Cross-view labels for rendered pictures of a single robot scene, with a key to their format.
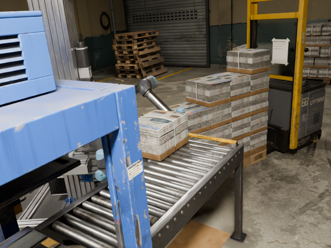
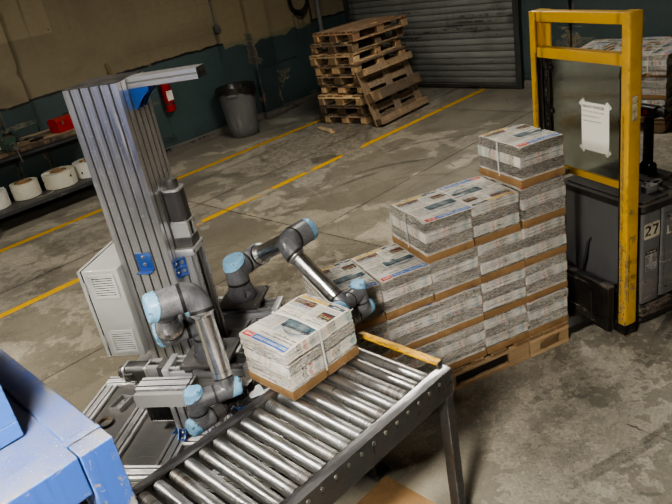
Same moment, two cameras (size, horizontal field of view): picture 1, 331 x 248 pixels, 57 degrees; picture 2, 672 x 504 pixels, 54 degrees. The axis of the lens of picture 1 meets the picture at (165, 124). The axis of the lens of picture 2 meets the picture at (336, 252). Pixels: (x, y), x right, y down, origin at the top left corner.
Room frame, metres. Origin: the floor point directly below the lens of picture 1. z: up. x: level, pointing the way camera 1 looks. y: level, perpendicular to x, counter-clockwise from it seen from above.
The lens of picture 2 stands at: (-0.16, -0.68, 2.36)
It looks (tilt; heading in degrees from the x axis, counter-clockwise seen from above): 24 degrees down; 13
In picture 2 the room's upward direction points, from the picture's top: 11 degrees counter-clockwise
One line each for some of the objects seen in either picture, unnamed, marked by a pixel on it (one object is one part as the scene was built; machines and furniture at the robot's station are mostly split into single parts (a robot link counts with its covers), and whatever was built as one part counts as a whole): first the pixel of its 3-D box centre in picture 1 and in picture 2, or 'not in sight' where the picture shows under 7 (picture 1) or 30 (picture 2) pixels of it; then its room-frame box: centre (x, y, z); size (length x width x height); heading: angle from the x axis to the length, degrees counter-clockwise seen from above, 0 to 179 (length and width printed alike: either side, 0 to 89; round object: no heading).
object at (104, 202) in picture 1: (123, 210); (210, 502); (1.36, 0.25, 0.77); 0.47 x 0.05 x 0.05; 54
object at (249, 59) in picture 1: (247, 106); (524, 242); (3.42, -0.97, 0.65); 0.39 x 0.30 x 1.29; 32
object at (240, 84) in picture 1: (228, 85); (476, 209); (3.26, -0.71, 0.95); 0.38 x 0.29 x 0.23; 31
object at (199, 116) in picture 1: (200, 141); (421, 318); (3.03, -0.36, 0.42); 1.17 x 0.39 x 0.83; 122
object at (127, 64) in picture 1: (137, 53); (363, 69); (9.80, 0.70, 0.65); 1.33 x 0.94 x 1.30; 148
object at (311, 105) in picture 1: (288, 111); (629, 238); (3.85, -1.65, 0.40); 0.69 x 0.55 x 0.80; 32
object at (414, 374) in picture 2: (204, 145); (385, 363); (2.10, -0.28, 0.77); 0.47 x 0.05 x 0.05; 54
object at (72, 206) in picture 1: (128, 177); (242, 426); (1.77, 0.27, 0.74); 1.34 x 0.05 x 0.12; 144
